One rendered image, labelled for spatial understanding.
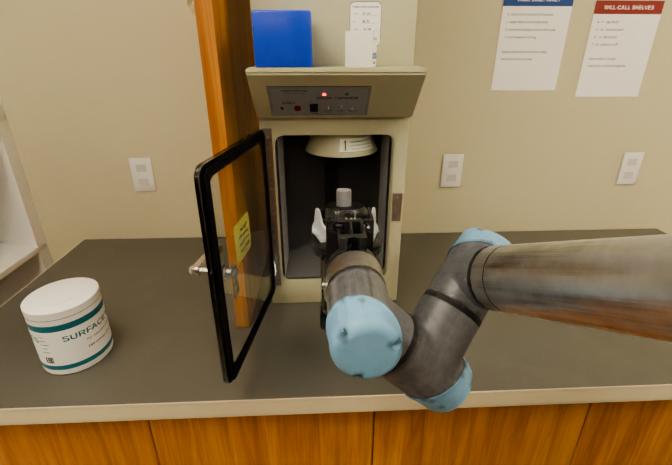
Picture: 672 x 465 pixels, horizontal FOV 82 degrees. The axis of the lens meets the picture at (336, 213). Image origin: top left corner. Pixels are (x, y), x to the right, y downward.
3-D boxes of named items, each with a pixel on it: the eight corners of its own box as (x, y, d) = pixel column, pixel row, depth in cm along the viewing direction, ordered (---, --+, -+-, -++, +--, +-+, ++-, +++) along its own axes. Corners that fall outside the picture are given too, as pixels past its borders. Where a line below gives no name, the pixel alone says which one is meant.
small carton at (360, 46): (350, 66, 76) (350, 32, 73) (376, 66, 74) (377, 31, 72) (344, 66, 71) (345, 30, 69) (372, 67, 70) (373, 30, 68)
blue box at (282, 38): (262, 65, 77) (258, 15, 73) (312, 65, 77) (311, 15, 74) (254, 67, 67) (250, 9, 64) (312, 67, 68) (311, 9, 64)
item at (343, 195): (319, 218, 76) (318, 185, 74) (365, 217, 77) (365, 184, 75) (319, 231, 67) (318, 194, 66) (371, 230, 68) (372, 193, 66)
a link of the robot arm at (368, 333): (370, 399, 40) (309, 357, 38) (360, 330, 50) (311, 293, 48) (427, 354, 38) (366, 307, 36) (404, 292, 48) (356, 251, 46)
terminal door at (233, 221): (275, 290, 96) (263, 127, 80) (228, 388, 68) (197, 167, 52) (272, 290, 96) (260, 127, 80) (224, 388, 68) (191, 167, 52)
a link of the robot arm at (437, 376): (501, 344, 46) (442, 292, 43) (456, 432, 43) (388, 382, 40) (457, 328, 53) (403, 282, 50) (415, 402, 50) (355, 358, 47)
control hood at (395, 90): (257, 116, 81) (253, 65, 77) (410, 115, 82) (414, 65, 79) (248, 126, 70) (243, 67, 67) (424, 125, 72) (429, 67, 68)
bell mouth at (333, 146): (306, 141, 102) (305, 120, 100) (372, 141, 103) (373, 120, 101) (303, 158, 86) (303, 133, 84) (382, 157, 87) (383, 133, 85)
